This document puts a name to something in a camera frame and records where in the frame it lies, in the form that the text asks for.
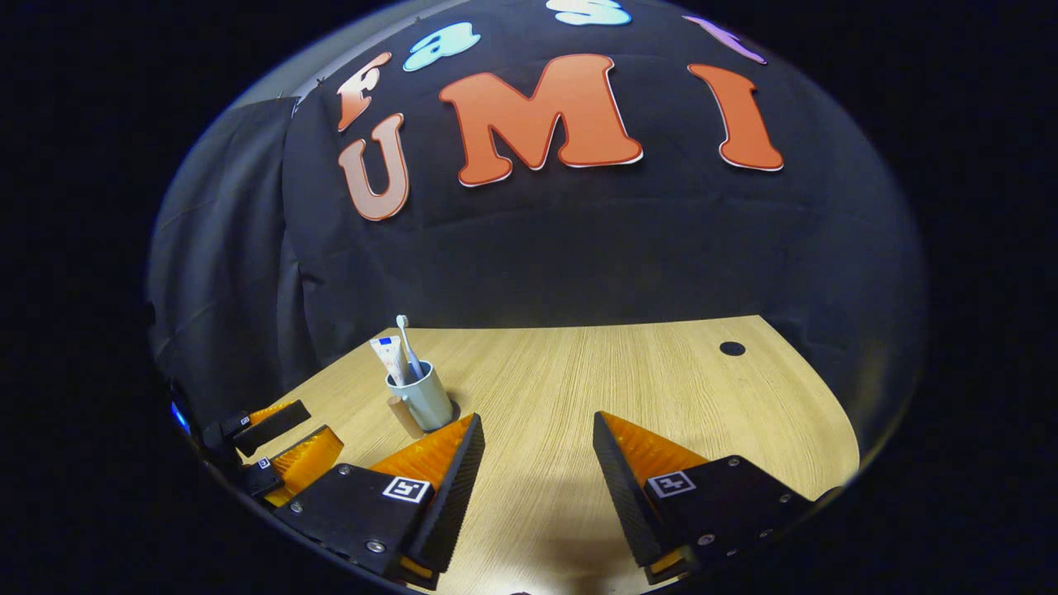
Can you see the black backdrop cloth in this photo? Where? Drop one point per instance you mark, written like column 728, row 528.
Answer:
column 579, row 248

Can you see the wooden desktop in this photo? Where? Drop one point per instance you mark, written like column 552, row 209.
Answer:
column 579, row 380

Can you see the white toothbrush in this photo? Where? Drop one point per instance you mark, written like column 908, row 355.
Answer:
column 408, row 343

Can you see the white toothpaste tube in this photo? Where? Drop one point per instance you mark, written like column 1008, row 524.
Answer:
column 387, row 359

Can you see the dark brown round coaster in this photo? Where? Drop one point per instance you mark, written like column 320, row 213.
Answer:
column 455, row 411

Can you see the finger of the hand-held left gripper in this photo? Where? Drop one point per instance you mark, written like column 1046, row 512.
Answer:
column 269, row 426
column 302, row 463

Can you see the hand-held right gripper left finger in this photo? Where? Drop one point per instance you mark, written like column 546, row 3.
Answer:
column 450, row 504

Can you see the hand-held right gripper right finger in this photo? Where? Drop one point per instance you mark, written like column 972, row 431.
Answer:
column 628, row 504

